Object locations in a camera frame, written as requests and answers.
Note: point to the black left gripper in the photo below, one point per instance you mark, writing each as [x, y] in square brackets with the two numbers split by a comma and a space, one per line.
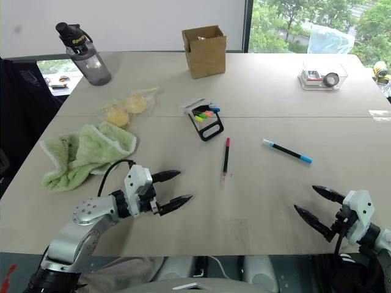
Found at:
[149, 203]

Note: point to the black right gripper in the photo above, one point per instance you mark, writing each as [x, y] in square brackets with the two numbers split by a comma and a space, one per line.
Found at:
[342, 221]

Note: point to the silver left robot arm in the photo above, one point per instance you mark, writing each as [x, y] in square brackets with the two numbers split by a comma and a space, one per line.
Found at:
[79, 226]

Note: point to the light blue black pen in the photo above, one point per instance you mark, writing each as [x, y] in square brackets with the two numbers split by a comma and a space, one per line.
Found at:
[287, 151]

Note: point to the pink black pen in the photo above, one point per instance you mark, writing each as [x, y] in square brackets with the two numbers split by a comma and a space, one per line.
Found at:
[226, 155]

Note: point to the highlighter pack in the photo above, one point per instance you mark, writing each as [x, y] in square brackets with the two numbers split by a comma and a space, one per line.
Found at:
[210, 131]

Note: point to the brown cardboard box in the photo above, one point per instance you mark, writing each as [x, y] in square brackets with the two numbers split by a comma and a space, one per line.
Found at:
[207, 61]

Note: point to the yellow bread bun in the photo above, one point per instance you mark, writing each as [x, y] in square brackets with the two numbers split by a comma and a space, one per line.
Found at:
[136, 103]
[117, 117]

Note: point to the green towel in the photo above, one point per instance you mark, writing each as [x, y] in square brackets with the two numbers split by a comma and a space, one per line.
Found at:
[88, 146]

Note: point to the grey fabric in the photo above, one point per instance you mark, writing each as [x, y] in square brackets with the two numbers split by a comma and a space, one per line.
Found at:
[122, 271]

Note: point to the clear plastic bread bag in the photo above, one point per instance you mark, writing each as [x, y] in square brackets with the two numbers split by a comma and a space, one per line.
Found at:
[149, 94]

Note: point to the black tape roll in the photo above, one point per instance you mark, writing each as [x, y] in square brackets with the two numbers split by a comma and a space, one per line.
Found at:
[331, 79]

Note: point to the grey sport water bottle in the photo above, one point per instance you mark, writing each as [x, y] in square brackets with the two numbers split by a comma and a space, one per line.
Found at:
[91, 67]

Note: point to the yellow black object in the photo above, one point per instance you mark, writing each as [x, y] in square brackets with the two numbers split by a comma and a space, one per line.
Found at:
[381, 71]

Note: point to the white device on desk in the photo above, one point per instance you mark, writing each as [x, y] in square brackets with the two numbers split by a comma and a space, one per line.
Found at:
[58, 85]

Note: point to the light blue plastic bag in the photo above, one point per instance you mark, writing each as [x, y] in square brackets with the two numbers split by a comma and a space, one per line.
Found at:
[330, 39]

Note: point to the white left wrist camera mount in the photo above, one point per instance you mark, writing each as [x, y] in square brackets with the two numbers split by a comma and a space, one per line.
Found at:
[134, 186]

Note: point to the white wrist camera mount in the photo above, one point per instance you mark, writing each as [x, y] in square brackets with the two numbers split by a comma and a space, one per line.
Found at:
[362, 210]
[134, 186]

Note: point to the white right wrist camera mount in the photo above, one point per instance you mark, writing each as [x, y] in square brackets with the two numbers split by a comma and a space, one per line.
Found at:
[362, 210]

